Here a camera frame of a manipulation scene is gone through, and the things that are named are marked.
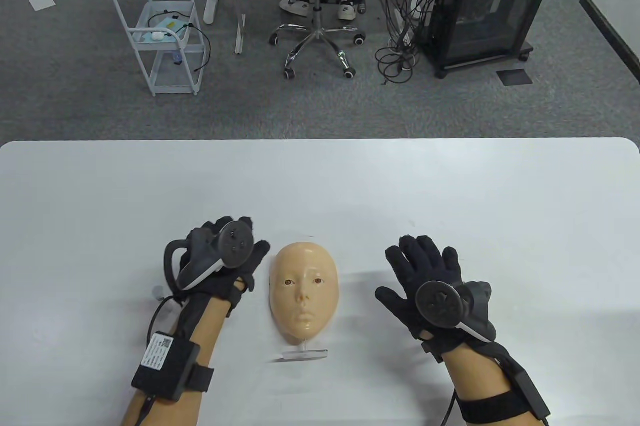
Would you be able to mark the dark floor plate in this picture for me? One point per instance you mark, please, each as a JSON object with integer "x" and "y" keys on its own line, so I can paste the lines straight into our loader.
{"x": 514, "y": 77}

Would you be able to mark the small blue bottle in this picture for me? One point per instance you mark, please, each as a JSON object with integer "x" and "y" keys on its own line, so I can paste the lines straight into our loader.
{"x": 177, "y": 57}

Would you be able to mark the white earbud case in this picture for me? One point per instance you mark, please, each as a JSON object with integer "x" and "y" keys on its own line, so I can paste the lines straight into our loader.
{"x": 158, "y": 37}

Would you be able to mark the white paper sheet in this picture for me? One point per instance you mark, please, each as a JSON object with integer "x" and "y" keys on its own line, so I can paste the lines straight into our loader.
{"x": 42, "y": 2}

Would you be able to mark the clear acrylic stand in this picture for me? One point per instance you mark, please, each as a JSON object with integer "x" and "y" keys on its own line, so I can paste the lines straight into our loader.
{"x": 305, "y": 353}

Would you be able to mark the person's left hand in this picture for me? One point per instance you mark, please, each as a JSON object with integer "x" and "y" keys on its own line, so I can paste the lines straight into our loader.
{"x": 250, "y": 258}

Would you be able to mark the black sensor box white label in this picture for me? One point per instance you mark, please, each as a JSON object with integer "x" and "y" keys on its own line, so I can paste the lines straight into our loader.
{"x": 165, "y": 363}

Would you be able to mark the person's right forearm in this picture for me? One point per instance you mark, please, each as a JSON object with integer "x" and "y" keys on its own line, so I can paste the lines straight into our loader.
{"x": 475, "y": 376}

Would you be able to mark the black cabinet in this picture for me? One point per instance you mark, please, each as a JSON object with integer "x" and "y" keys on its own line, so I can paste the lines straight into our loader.
{"x": 485, "y": 11}

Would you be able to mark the grey tracking controller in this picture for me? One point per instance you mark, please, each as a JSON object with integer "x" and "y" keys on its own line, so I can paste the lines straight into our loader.
{"x": 439, "y": 303}
{"x": 235, "y": 243}

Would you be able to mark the person's right hand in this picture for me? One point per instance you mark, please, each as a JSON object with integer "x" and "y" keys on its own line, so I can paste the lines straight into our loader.
{"x": 417, "y": 261}

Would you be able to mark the teal box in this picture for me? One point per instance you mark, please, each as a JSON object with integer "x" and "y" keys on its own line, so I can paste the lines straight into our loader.
{"x": 167, "y": 25}

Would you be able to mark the beige mannequin face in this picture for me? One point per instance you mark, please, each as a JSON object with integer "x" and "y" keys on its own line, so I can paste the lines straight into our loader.
{"x": 302, "y": 271}

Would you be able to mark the white power strip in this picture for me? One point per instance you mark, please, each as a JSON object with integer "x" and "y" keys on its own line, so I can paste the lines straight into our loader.
{"x": 406, "y": 41}

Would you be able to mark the person's left forearm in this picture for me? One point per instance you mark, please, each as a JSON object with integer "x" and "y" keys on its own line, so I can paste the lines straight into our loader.
{"x": 210, "y": 336}

